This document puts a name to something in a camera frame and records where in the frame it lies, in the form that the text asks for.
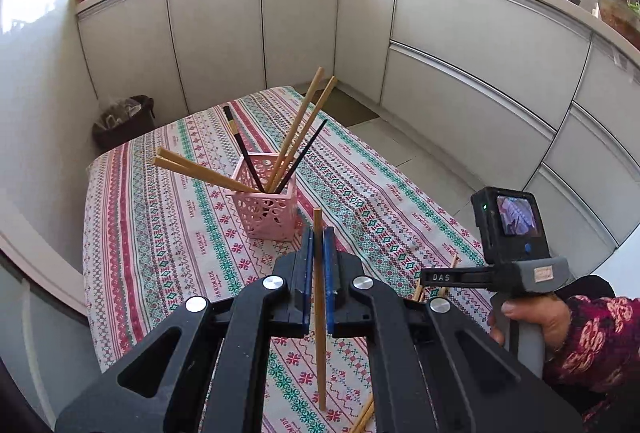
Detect dark trash bin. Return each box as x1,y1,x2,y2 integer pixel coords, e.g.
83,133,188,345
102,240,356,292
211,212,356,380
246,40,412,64
92,95,156,152

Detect white cabinet door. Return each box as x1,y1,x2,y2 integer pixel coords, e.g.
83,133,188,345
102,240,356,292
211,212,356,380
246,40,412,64
75,0,188,114
165,0,268,111
334,0,399,106
260,0,341,88

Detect tan bamboo chopstick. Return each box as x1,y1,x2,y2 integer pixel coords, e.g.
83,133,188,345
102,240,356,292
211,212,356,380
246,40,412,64
266,66,326,192
156,146,261,194
313,208,328,412
271,76,339,194
151,154,251,194

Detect pink perforated plastic basket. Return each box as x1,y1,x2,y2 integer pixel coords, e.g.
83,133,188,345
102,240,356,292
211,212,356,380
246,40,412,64
226,153,300,241

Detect brown floor mat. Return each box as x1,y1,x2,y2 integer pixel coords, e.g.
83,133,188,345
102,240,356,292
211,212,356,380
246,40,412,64
295,83,379,126

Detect white cabinet drawer front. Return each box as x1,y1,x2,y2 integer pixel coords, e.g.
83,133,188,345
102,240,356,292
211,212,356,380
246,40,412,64
380,43,558,191
570,38,640,146
542,105,640,248
390,0,593,131

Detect person's right hand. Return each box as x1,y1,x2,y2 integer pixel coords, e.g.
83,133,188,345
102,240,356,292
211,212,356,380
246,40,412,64
487,295,572,354

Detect pile of wooden chopsticks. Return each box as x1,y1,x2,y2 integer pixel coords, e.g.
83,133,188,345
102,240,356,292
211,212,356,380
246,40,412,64
347,255,458,433

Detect reddish kitchen container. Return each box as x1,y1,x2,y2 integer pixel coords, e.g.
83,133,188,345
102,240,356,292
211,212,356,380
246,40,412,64
597,0,640,44

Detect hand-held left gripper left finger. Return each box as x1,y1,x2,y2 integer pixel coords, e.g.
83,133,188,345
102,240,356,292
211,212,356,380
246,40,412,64
55,227,316,433

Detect patterned striped tablecloth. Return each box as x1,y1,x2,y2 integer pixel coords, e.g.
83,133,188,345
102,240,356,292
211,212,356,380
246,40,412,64
82,85,493,433

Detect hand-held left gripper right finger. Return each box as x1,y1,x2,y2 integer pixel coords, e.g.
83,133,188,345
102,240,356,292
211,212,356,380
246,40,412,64
322,227,584,433

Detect person's right forearm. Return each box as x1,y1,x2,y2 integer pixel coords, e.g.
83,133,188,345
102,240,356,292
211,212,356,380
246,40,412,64
542,275,640,433

